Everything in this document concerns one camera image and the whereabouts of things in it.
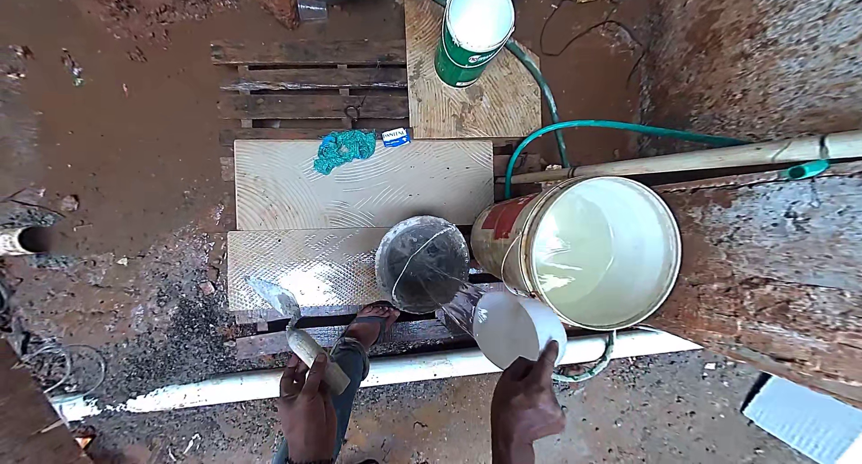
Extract person's right hand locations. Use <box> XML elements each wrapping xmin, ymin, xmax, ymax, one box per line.
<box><xmin>491</xmin><ymin>339</ymin><xmax>567</xmax><ymax>446</ymax></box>

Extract person's left hand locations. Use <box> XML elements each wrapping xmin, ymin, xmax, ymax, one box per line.
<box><xmin>278</xmin><ymin>353</ymin><xmax>339</xmax><ymax>462</ymax></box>

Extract trowel with wooden handle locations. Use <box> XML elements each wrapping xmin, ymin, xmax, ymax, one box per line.
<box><xmin>245</xmin><ymin>276</ymin><xmax>351</xmax><ymax>395</ymax></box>

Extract white plastic cup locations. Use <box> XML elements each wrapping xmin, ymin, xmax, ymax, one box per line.
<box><xmin>473</xmin><ymin>291</ymin><xmax>568</xmax><ymax>371</ymax></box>

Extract person's right forearm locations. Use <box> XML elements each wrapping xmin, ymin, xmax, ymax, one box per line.
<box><xmin>491</xmin><ymin>441</ymin><xmax>536</xmax><ymax>464</ymax></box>

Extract person's legs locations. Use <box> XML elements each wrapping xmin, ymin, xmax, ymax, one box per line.
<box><xmin>272</xmin><ymin>301</ymin><xmax>401</xmax><ymax>464</ymax></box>

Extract long white pipe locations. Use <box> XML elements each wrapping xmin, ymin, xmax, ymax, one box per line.
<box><xmin>51</xmin><ymin>327</ymin><xmax>703</xmax><ymax>422</ymax></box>

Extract beige tile with checkered grooves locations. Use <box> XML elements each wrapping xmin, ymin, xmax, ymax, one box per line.
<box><xmin>227</xmin><ymin>225</ymin><xmax>474</xmax><ymax>312</ymax></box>

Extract large white water bucket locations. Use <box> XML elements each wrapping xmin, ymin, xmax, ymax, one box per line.
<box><xmin>471</xmin><ymin>176</ymin><xmax>682</xmax><ymax>331</ymax></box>

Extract dark grey mortar bucket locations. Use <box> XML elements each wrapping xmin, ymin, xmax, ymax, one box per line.
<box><xmin>374</xmin><ymin>215</ymin><xmax>470</xmax><ymax>314</ymax></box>

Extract beige tile with arc grooves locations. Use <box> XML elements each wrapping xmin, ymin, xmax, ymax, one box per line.
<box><xmin>233</xmin><ymin>139</ymin><xmax>495</xmax><ymax>231</ymax></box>

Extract teal mesh cloth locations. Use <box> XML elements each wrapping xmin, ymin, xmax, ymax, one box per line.
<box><xmin>313</xmin><ymin>129</ymin><xmax>377</xmax><ymax>176</ymax></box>

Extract light blue ridged panel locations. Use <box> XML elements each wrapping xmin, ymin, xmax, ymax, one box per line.
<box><xmin>741</xmin><ymin>372</ymin><xmax>862</xmax><ymax>464</ymax></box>

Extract wooden pallet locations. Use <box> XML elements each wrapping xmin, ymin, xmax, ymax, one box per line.
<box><xmin>211</xmin><ymin>40</ymin><xmax>544</xmax><ymax>361</ymax></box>

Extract long bamboo pole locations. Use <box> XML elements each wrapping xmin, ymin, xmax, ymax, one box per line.
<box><xmin>496</xmin><ymin>130</ymin><xmax>862</xmax><ymax>185</ymax></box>

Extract cut tile with clipped corner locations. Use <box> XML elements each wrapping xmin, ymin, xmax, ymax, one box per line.
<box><xmin>403</xmin><ymin>0</ymin><xmax>542</xmax><ymax>139</ymax></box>

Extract short white pipe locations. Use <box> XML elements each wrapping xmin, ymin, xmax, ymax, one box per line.
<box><xmin>0</xmin><ymin>225</ymin><xmax>51</xmax><ymax>256</ymax></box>

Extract green and white paint bucket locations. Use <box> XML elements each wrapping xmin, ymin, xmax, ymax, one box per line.
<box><xmin>434</xmin><ymin>0</ymin><xmax>515</xmax><ymax>89</ymax></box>

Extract coiled grey wire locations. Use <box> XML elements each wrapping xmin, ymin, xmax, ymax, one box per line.
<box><xmin>20</xmin><ymin>343</ymin><xmax>107</xmax><ymax>396</ymax></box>

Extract bright teal hose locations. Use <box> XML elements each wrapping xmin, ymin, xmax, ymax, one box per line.
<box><xmin>504</xmin><ymin>119</ymin><xmax>751</xmax><ymax>200</ymax></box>

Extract dark green hose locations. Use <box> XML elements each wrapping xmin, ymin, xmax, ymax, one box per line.
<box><xmin>404</xmin><ymin>0</ymin><xmax>616</xmax><ymax>384</ymax></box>

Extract thin black cable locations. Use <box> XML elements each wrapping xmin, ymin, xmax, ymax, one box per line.
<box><xmin>539</xmin><ymin>0</ymin><xmax>645</xmax><ymax>86</ymax></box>

